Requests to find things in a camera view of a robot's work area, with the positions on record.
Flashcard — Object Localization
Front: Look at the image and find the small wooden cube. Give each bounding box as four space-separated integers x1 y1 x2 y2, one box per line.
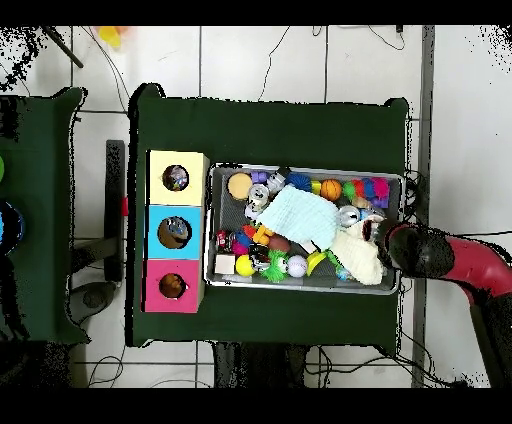
214 253 237 276

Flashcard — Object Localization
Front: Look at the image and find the green spiky ball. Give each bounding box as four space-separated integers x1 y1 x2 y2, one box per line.
263 250 290 285

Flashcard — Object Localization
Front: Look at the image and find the orange toy basketball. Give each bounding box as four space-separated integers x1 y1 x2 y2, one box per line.
319 179 344 203

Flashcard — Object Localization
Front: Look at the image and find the cream yellow cloth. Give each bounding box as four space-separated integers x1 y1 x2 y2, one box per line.
329 227 385 287

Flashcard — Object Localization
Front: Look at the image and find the yellow rubber duck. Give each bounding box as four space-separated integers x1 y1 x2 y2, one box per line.
161 275 185 298

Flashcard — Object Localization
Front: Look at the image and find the pink spiky ball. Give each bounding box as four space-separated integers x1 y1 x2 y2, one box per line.
367 177 392 200

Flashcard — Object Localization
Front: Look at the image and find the yellow floor object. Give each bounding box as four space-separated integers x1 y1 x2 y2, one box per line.
97 26 125 49

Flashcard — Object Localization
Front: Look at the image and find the yellow ball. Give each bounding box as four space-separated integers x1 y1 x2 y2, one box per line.
234 255 256 278

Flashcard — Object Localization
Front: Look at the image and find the black cable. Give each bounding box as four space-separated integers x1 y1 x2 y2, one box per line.
257 25 293 103

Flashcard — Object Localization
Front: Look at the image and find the white toy baseball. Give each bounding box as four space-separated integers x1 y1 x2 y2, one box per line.
286 255 309 279

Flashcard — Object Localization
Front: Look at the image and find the multicolour cartoon print cloth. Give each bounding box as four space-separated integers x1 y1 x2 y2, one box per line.
163 166 189 191

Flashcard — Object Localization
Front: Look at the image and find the grey metal beam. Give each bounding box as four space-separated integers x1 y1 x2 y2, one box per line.
410 25 437 389

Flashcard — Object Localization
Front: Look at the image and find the silver drinks can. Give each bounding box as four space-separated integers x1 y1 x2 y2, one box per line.
247 183 271 208

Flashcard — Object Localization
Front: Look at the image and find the green cloth side table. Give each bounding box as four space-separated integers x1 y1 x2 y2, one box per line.
0 86 88 345

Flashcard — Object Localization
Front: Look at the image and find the mint green cloth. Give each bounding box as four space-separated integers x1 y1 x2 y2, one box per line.
257 185 341 254

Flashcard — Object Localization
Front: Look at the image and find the clear plastic packet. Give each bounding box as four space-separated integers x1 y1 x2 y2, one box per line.
163 219 191 246

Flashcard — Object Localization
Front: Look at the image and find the peach orange ball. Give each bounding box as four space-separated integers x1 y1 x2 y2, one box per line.
227 173 254 201

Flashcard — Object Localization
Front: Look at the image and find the black rod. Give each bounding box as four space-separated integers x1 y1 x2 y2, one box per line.
39 26 85 69

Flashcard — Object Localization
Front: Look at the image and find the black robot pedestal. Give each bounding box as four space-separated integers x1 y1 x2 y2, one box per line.
211 342 315 389

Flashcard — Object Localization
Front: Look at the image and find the wooden box with three holes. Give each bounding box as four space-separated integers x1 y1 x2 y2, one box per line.
142 149 209 315

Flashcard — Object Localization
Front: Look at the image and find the shallow clear mesh bin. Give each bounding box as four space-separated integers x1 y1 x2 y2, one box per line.
203 163 404 297

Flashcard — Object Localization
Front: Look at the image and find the black chair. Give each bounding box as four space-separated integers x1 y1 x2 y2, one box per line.
70 139 129 325

